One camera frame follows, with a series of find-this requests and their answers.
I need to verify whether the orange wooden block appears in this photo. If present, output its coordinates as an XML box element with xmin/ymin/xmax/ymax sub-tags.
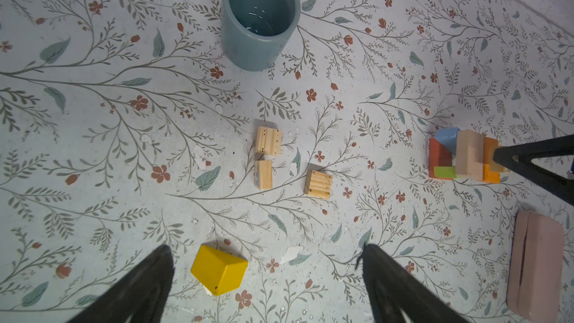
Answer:
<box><xmin>483</xmin><ymin>137</ymin><xmax>506</xmax><ymax>183</ymax></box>

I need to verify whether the natural wood block pair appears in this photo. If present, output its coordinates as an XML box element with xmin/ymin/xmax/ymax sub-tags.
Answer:
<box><xmin>254</xmin><ymin>127</ymin><xmax>283</xmax><ymax>190</ymax></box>

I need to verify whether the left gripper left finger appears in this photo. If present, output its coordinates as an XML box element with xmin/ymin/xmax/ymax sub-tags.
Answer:
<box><xmin>70</xmin><ymin>245</ymin><xmax>174</xmax><ymax>322</ymax></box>

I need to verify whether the red-orange wooden block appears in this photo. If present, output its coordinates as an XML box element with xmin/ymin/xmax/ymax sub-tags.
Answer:
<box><xmin>428</xmin><ymin>138</ymin><xmax>452</xmax><ymax>180</ymax></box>

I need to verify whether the lime green wooden block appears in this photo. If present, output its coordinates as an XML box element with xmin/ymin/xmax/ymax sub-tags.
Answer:
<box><xmin>433</xmin><ymin>166</ymin><xmax>457</xmax><ymax>179</ymax></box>

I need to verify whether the yellow wooden block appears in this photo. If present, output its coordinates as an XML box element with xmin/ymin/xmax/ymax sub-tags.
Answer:
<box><xmin>191</xmin><ymin>245</ymin><xmax>248</xmax><ymax>296</ymax></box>

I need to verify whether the ribbed natural wood cube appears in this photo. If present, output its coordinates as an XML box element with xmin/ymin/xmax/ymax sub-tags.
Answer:
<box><xmin>303</xmin><ymin>170</ymin><xmax>333</xmax><ymax>200</ymax></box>

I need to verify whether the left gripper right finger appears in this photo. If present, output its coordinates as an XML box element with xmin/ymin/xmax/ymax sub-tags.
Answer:
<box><xmin>357</xmin><ymin>244</ymin><xmax>465</xmax><ymax>322</ymax></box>

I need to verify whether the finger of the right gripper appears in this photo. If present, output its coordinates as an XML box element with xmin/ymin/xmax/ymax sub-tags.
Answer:
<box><xmin>493</xmin><ymin>135</ymin><xmax>573</xmax><ymax>206</ymax></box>

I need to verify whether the pink sponge block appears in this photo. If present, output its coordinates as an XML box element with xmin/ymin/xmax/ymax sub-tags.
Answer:
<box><xmin>507</xmin><ymin>211</ymin><xmax>564</xmax><ymax>322</ymax></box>

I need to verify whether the blue wooden block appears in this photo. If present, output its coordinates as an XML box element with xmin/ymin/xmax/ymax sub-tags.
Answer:
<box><xmin>434</xmin><ymin>127</ymin><xmax>460</xmax><ymax>155</ymax></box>

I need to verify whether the natural wood arch block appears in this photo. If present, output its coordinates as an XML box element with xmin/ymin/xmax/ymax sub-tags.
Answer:
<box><xmin>455</xmin><ymin>130</ymin><xmax>485</xmax><ymax>181</ymax></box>

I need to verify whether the teal ceramic cup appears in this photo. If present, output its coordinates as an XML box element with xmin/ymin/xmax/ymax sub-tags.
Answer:
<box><xmin>221</xmin><ymin>0</ymin><xmax>301</xmax><ymax>72</ymax></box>

